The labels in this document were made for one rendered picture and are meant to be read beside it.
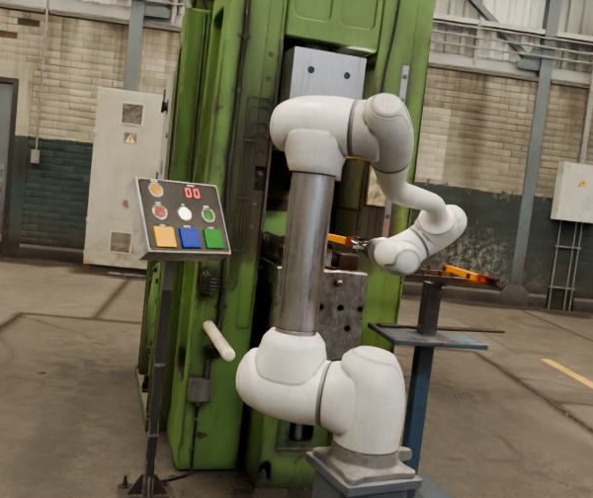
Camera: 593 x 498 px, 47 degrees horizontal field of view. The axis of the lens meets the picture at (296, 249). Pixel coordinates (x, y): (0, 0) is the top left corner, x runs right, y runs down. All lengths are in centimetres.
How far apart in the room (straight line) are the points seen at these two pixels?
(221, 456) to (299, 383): 149
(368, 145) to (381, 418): 60
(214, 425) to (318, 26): 170
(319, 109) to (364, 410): 67
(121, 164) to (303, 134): 656
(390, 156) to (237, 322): 148
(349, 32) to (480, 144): 641
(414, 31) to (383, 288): 111
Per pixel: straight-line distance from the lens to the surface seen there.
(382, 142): 153
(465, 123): 919
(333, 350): 279
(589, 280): 1002
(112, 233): 807
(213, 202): 257
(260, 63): 284
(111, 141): 806
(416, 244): 200
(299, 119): 155
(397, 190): 170
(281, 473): 291
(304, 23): 292
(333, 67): 278
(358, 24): 300
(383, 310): 306
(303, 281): 156
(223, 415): 297
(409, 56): 306
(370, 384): 154
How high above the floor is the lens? 122
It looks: 5 degrees down
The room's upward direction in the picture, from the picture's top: 6 degrees clockwise
